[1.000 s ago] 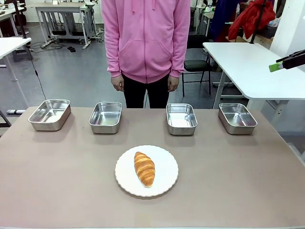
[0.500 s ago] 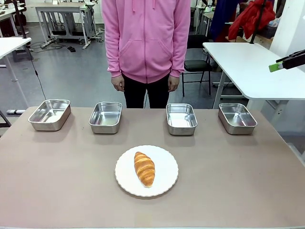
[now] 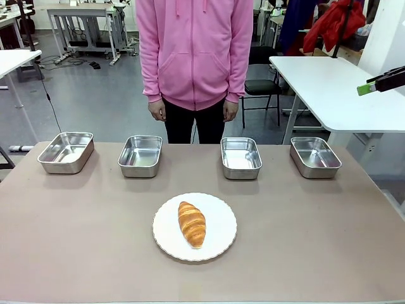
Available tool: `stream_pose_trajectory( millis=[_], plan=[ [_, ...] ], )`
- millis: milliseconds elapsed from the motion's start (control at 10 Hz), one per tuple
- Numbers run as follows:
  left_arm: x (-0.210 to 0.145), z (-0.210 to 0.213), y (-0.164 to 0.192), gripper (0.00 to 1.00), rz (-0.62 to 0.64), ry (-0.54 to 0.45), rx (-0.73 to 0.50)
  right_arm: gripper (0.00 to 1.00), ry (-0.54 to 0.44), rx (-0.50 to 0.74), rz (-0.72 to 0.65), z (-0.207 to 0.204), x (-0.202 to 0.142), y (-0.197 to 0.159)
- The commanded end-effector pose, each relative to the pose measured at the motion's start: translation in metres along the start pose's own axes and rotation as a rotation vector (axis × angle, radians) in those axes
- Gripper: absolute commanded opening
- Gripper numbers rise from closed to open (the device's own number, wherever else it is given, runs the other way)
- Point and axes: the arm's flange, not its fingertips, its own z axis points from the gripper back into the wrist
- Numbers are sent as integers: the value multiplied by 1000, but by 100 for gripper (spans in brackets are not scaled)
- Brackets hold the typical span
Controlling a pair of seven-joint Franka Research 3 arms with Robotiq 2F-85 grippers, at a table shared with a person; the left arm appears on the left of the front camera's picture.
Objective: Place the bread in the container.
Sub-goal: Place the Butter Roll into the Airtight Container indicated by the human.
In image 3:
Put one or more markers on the black folding chair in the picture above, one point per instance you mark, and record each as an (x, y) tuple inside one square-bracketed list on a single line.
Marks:
[(261, 85)]

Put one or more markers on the person's left hand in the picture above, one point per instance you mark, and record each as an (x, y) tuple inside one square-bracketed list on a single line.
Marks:
[(230, 112)]

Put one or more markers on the person's right forearm pink sleeve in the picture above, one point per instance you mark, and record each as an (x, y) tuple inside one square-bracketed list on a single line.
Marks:
[(151, 76)]

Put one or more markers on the white power strip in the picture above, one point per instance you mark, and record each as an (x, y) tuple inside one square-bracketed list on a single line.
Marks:
[(20, 148)]

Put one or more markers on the white scalloped plate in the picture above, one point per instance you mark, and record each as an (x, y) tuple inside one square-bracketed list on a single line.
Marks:
[(218, 228)]

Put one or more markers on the pink zip hoodie torso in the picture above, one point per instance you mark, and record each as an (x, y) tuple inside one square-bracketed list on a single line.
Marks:
[(194, 54)]

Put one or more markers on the golden brown croissant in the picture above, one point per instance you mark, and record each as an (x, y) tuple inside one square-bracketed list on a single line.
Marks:
[(191, 225)]

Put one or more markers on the dark blue cloth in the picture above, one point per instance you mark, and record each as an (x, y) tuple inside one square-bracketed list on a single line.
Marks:
[(294, 25)]

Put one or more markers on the large white side table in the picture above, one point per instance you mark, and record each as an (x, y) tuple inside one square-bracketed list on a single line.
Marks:
[(326, 88)]

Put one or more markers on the black trousers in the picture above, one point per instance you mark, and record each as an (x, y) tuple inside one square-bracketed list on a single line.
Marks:
[(180, 126)]

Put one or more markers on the rectangular stainless steel container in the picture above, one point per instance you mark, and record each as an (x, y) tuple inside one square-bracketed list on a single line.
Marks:
[(140, 156), (64, 153), (241, 158), (314, 156)]

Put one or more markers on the red jacket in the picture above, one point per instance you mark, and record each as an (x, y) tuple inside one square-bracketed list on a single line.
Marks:
[(332, 25)]

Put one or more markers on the black camera stand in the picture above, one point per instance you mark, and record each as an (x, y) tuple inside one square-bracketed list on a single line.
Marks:
[(27, 28)]

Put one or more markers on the small white side table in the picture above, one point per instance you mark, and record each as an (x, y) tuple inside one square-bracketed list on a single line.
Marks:
[(12, 60)]

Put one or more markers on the black pole on table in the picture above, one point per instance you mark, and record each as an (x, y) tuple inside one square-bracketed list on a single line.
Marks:
[(343, 28)]

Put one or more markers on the black foot pedal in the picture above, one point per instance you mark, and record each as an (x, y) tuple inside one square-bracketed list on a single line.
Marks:
[(95, 65)]

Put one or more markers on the person's left forearm pink sleeve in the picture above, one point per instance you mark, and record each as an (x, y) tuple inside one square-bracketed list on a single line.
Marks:
[(236, 76)]

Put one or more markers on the dark mesh basket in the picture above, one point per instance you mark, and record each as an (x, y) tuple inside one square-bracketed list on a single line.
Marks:
[(359, 41)]

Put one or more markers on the person's right hand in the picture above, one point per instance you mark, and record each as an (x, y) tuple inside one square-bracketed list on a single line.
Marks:
[(156, 111)]

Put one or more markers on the grey metal workbench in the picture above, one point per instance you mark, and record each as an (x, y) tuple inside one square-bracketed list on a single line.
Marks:
[(82, 14)]

